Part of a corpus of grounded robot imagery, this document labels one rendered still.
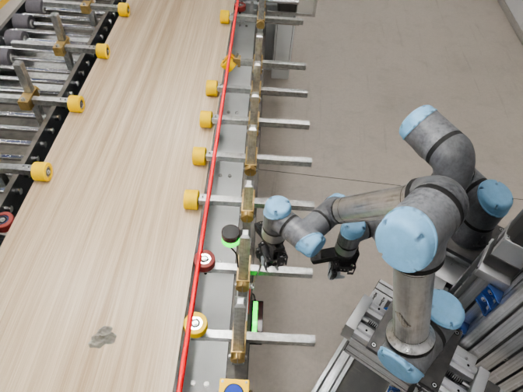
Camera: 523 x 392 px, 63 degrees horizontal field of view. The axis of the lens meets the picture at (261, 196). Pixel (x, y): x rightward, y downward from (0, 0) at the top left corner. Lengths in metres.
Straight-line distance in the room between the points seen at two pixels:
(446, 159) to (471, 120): 2.96
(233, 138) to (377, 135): 1.52
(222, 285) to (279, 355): 0.69
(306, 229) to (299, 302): 1.42
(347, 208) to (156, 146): 1.12
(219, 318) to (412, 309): 0.98
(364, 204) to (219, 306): 0.93
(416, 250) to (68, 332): 1.14
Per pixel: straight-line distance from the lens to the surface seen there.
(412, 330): 1.08
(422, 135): 1.21
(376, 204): 1.07
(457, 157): 1.18
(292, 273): 1.64
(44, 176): 1.94
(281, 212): 1.16
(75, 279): 1.66
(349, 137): 3.53
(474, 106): 4.32
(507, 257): 1.34
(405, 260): 0.86
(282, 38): 3.82
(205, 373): 1.73
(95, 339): 1.52
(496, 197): 1.56
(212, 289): 1.86
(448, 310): 1.24
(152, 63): 2.56
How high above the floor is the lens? 2.27
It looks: 50 degrees down
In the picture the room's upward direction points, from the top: 5 degrees clockwise
